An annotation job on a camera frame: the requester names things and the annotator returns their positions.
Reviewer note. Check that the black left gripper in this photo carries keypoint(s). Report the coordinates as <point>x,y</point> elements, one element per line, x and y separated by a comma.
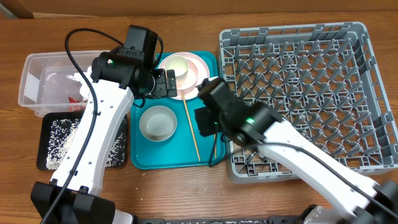
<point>162,88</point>

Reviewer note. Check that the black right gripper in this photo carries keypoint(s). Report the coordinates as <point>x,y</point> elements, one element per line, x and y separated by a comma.
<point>205,116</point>

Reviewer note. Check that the wooden chopstick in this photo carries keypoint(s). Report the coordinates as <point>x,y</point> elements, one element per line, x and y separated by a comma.
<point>214,146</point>
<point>190,125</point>

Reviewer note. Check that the grey bowl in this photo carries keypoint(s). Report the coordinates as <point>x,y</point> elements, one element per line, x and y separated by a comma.
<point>158,123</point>

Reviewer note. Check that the white napkin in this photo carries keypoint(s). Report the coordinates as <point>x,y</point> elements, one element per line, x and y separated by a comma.
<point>84,89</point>

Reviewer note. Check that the red snack wrapper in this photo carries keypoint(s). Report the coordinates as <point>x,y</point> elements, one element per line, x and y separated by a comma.
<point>76,105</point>

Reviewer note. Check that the white rice pile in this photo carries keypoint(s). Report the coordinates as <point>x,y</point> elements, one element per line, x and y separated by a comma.
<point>62,133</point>

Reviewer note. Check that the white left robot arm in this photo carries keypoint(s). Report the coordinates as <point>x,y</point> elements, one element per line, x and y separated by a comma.
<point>73,194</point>

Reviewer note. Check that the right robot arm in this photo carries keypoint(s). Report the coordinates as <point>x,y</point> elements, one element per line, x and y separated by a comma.
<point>355,198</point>

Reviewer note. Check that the pink bowl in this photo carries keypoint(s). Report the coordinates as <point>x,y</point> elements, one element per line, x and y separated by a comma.
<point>190,79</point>

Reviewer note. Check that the cream cup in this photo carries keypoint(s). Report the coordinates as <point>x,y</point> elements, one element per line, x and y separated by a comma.
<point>179,65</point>

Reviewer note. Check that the teal serving tray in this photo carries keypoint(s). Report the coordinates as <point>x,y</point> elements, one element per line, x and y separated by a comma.
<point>179,149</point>

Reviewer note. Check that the white plate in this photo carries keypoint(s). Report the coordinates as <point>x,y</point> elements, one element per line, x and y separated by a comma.
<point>202,73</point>

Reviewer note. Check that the black plastic tray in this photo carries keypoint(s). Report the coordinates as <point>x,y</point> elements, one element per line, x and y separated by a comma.
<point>45,133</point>

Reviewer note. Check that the clear plastic bin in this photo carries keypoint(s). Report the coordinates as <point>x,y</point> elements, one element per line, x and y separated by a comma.
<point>44,86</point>

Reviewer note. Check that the grey dish rack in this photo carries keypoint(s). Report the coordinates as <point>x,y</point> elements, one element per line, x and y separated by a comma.
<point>324,79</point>

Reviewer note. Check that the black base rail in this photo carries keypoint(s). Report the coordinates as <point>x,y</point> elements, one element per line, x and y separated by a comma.
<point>273,219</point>

